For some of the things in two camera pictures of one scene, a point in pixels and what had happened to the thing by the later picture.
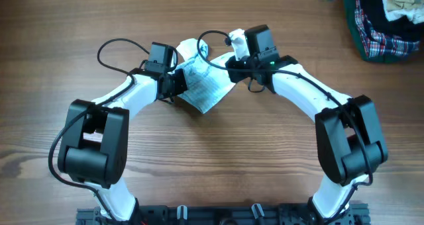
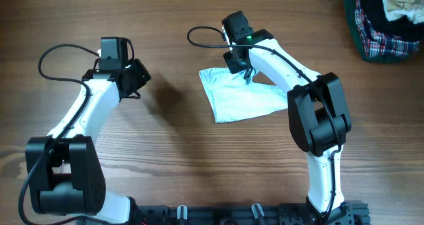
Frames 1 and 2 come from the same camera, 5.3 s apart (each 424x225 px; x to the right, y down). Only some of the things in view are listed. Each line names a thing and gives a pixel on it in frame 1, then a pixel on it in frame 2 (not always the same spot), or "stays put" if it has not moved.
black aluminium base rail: [222, 216] stays put
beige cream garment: [409, 1] stays put
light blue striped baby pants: [207, 81] to [230, 98]
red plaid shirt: [375, 44] stays put
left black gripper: [182, 85] to [143, 76]
